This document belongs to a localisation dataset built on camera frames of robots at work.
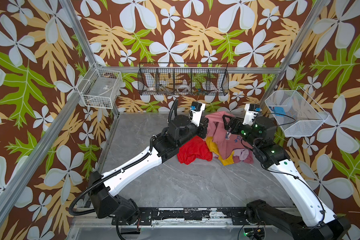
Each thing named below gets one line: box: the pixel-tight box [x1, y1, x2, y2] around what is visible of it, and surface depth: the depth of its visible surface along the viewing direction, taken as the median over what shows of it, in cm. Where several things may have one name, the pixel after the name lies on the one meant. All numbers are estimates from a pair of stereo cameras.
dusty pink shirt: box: [205, 111, 254, 164], surface depth 72 cm
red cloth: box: [177, 135, 213, 165], surface depth 93 cm
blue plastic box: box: [273, 106, 286, 117], surface depth 88 cm
